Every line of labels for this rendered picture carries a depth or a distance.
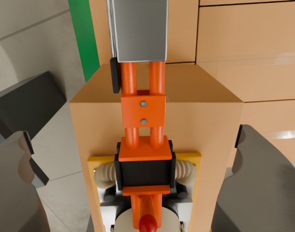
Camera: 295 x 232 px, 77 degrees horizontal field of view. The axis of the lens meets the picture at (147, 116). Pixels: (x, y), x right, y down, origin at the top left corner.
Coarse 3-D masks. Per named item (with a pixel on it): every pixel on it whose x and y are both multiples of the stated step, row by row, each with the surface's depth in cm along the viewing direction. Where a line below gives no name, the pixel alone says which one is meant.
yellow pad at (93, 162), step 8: (88, 160) 46; (96, 160) 46; (104, 160) 46; (112, 160) 46; (88, 168) 47; (96, 168) 47; (96, 192) 51; (104, 192) 50; (112, 192) 48; (120, 192) 51; (96, 200) 52; (104, 200) 52; (112, 200) 48; (120, 200) 52
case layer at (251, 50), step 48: (96, 0) 66; (192, 0) 67; (240, 0) 68; (288, 0) 70; (192, 48) 75; (240, 48) 75; (288, 48) 76; (240, 96) 85; (288, 96) 86; (288, 144) 99
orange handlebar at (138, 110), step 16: (128, 64) 24; (160, 64) 24; (128, 80) 25; (160, 80) 25; (128, 96) 25; (144, 96) 25; (160, 96) 25; (128, 112) 26; (144, 112) 26; (160, 112) 27; (128, 128) 28; (160, 128) 28; (128, 144) 30; (160, 144) 30; (160, 208) 37; (160, 224) 40
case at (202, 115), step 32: (192, 64) 78; (96, 96) 45; (192, 96) 45; (224, 96) 46; (96, 128) 45; (192, 128) 45; (224, 128) 46; (224, 160) 50; (96, 224) 62; (192, 224) 63
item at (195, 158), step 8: (176, 160) 47; (192, 160) 47; (200, 160) 47; (200, 168) 49; (176, 184) 50; (192, 184) 50; (176, 192) 52; (184, 192) 48; (192, 192) 52; (192, 200) 54; (192, 208) 56; (192, 216) 57; (184, 224) 58
